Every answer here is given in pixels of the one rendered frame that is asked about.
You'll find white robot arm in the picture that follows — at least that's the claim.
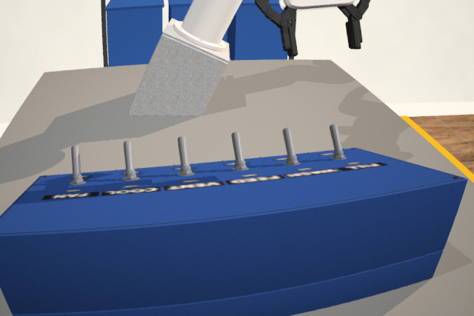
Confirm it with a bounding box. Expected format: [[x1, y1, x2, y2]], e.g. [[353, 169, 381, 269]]
[[173, 0, 242, 51]]

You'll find blue switch console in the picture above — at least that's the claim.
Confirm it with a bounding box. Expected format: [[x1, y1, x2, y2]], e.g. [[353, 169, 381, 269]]
[[0, 124, 468, 316]]

